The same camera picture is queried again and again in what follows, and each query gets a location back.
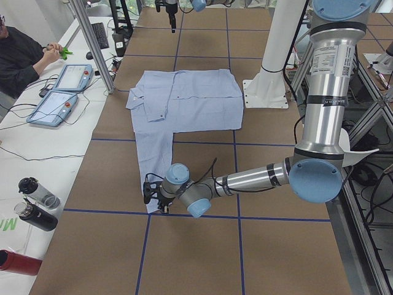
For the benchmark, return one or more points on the person in black top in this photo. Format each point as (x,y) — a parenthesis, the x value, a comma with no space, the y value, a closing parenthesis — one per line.
(23,59)

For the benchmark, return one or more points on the clear water bottle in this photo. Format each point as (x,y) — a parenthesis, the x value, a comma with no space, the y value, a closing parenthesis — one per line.
(30,187)

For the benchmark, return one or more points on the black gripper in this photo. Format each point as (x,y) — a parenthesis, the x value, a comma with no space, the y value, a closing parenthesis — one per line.
(171,9)
(163,203)

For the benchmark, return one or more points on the blue teach pendant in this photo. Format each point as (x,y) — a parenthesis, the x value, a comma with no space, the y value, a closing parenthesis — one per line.
(53,109)
(74,78)

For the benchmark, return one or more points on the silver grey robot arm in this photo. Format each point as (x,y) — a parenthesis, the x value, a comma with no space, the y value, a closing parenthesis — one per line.
(199,5)
(270,164)

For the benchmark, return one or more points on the grey metal frame post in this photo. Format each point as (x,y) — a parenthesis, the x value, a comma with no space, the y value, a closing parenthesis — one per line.
(84,22)

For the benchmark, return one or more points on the white curved chair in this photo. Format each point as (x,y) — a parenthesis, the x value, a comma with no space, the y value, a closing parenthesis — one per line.
(351,157)

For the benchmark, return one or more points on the upper blue teach pendant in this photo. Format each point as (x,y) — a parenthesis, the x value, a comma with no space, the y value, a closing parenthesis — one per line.
(74,78)

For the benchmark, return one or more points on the black insulated bottle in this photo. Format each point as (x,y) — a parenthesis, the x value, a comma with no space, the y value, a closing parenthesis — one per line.
(35,216)

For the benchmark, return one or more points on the green toy object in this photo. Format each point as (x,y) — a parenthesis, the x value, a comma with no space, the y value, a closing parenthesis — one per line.
(65,53)

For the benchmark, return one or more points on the lower blue teach pendant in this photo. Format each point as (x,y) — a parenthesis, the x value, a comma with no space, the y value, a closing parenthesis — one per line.
(53,109)

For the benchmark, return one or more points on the aluminium frame rail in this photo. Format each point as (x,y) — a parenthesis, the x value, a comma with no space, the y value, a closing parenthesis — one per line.
(368,92)

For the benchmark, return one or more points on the black keyboard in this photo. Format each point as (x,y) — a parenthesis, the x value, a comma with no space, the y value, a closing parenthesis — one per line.
(100,35)

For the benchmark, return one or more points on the red bottle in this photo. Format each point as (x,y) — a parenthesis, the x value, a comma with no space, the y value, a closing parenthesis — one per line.
(18,263)

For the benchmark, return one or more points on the light blue striped shirt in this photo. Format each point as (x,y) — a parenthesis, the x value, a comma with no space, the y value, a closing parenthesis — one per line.
(165,103)

